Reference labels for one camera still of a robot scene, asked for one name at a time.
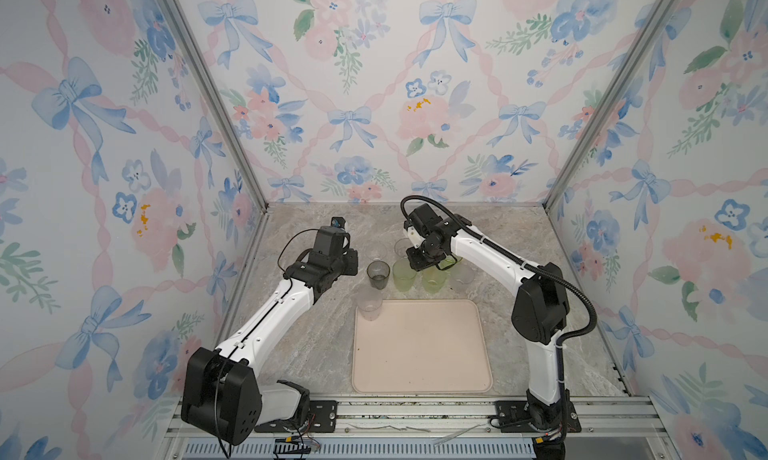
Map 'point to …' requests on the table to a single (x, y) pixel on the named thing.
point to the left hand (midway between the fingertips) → (350, 251)
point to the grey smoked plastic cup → (378, 273)
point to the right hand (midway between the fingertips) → (414, 261)
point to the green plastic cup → (451, 261)
